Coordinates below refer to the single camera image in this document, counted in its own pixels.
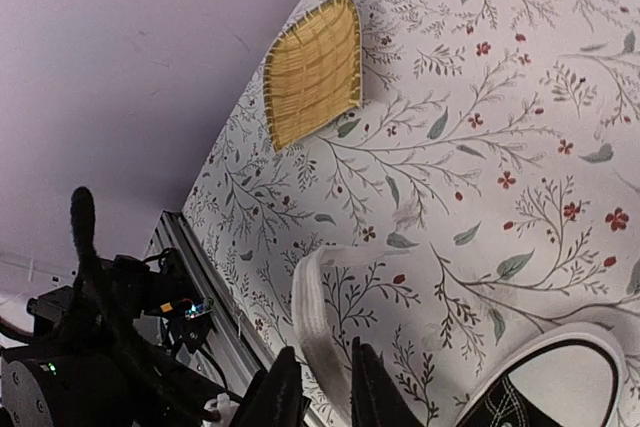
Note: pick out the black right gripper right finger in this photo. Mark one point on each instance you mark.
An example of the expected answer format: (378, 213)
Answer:
(375, 400)

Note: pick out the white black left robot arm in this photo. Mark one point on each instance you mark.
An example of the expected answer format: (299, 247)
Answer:
(77, 368)

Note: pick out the yellow woven bamboo basket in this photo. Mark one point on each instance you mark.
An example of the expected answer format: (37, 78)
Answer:
(313, 72)

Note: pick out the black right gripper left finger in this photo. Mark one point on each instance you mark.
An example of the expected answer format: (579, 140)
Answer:
(274, 398)

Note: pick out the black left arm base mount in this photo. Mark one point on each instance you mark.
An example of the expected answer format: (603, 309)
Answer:
(160, 286)

